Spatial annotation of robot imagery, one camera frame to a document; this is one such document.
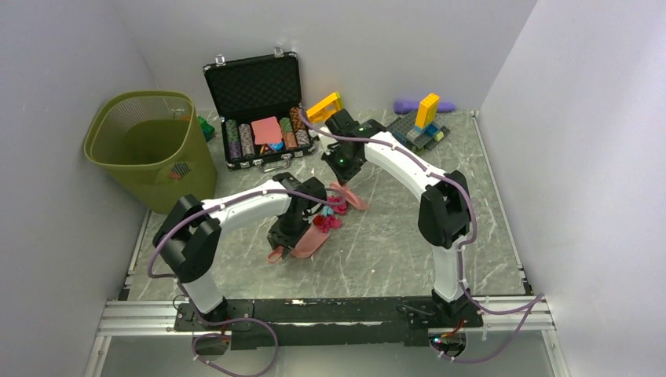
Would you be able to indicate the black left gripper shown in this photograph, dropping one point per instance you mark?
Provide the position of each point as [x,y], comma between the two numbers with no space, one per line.
[276,238]

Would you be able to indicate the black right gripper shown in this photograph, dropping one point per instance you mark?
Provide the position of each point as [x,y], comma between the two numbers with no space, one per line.
[342,175]

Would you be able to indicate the pink plastic dustpan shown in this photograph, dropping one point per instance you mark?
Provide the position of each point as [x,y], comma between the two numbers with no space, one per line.
[312,240]

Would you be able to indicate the pink hand brush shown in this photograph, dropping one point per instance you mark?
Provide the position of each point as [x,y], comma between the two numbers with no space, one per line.
[350,197]

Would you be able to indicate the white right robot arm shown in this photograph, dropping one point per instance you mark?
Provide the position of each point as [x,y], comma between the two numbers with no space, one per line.
[446,218]

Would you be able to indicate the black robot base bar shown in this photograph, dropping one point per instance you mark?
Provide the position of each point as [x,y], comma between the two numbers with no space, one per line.
[408,320]

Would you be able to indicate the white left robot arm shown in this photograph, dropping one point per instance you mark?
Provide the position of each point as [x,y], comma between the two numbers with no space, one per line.
[188,239]

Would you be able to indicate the light blue paper scrap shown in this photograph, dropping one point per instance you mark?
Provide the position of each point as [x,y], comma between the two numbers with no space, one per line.
[327,211]

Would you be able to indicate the yellow toy brick wedge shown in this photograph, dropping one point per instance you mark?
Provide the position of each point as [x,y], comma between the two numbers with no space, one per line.
[325,108]

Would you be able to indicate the grey toy brick baseplate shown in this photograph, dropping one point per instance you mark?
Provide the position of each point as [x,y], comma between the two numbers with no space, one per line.
[403,129]

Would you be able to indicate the black poker chip case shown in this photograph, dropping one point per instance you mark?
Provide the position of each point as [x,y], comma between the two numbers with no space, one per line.
[246,93]

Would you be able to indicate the green blue toy bricks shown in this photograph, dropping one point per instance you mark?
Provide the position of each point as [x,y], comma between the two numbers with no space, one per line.
[208,130]

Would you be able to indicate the olive green waste basket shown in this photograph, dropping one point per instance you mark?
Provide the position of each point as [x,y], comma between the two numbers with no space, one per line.
[152,144]

